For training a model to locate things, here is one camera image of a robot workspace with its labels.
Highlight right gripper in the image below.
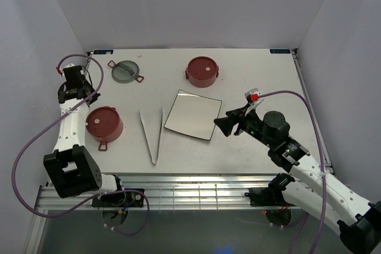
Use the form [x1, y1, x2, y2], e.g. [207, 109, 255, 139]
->
[213, 104, 274, 148]

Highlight dark red lid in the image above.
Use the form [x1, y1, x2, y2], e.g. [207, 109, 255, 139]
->
[86, 106, 120, 137]
[185, 56, 219, 80]

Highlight pink bowl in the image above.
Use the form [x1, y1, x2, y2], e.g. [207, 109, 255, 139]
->
[185, 67, 219, 88]
[90, 118, 124, 152]

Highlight white square plate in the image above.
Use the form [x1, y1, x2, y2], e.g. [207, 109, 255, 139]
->
[164, 89, 223, 141]

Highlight metal tongs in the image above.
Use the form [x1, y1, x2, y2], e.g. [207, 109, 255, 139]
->
[139, 107, 164, 166]

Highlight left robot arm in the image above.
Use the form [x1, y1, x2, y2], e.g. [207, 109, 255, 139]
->
[43, 64, 126, 206]

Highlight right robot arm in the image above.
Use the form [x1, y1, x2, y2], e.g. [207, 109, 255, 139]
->
[214, 107, 380, 253]

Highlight grey lunch box lid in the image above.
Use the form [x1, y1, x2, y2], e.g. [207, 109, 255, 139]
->
[107, 60, 145, 84]

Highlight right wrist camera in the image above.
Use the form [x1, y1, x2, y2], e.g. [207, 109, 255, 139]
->
[245, 88, 263, 115]

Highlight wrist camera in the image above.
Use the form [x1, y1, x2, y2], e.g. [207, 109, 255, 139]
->
[245, 88, 263, 115]
[56, 63, 75, 77]

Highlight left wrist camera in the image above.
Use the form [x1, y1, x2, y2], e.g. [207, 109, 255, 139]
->
[56, 63, 75, 77]

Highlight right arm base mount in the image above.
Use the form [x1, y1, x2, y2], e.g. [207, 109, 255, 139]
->
[244, 173, 295, 207]

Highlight aluminium frame rail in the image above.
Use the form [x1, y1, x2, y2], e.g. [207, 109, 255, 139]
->
[33, 173, 358, 212]

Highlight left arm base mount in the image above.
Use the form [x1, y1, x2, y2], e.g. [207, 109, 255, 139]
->
[91, 189, 145, 208]

